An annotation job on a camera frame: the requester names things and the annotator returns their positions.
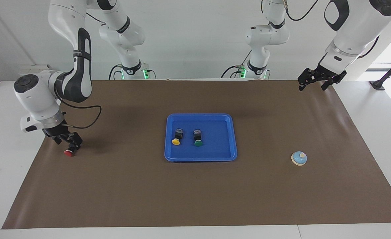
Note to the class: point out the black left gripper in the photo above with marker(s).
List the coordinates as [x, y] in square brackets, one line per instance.
[326, 72]

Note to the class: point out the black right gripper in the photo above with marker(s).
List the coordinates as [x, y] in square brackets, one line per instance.
[60, 132]

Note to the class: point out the red push button switch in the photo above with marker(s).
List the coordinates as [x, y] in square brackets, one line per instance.
[68, 153]

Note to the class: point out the light blue desk bell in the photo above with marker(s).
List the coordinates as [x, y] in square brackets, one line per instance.
[299, 159]

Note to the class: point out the yellow push button switch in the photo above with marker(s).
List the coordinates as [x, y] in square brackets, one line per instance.
[176, 137]

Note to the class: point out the green push button switch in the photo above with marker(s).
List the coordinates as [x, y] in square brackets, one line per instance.
[198, 138]

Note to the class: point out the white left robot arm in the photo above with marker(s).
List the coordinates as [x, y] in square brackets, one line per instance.
[354, 30]

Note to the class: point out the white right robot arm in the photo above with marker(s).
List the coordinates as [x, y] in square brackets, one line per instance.
[39, 96]

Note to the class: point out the blue plastic tray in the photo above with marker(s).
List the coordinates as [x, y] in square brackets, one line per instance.
[218, 146]

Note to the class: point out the black slanted stand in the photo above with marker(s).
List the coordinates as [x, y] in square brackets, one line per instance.
[389, 73]

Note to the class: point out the brown table mat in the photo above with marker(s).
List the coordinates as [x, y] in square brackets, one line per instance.
[195, 192]

